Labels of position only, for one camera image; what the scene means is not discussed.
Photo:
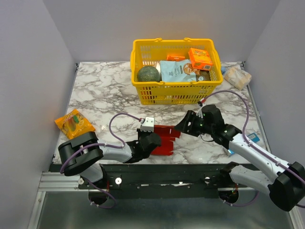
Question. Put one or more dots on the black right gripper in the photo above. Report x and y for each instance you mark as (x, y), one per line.
(190, 122)

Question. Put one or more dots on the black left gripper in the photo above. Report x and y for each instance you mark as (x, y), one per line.
(139, 132)

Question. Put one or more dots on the red paper box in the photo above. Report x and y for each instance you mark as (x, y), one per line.
(168, 136)

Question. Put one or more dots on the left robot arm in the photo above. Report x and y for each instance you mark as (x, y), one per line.
(79, 155)

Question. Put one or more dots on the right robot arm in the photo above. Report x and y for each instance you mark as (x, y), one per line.
(282, 181)

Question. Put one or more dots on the large orange snack box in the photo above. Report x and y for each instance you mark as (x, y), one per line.
(200, 59)

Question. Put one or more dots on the small orange flat box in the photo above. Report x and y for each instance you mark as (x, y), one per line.
(175, 58)

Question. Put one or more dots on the light blue chips bag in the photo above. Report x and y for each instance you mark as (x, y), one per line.
(182, 71)

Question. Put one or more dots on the blue small packet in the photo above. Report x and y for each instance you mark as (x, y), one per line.
(253, 137)

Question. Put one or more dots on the blue item behind basket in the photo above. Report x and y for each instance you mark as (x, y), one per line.
(223, 69)

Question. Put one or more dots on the beige tissue packet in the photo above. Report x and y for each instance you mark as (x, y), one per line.
(237, 77)

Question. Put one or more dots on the green round melon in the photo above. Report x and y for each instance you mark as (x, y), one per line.
(148, 74)

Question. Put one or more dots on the orange gummy candy bag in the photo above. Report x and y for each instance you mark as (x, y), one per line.
(74, 124)

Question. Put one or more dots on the yellow plastic shopping basket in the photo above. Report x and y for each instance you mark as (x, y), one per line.
(150, 51)

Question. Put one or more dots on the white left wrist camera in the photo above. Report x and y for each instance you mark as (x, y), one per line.
(147, 124)

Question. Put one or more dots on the black mounting base plate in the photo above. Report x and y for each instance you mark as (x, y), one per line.
(155, 181)

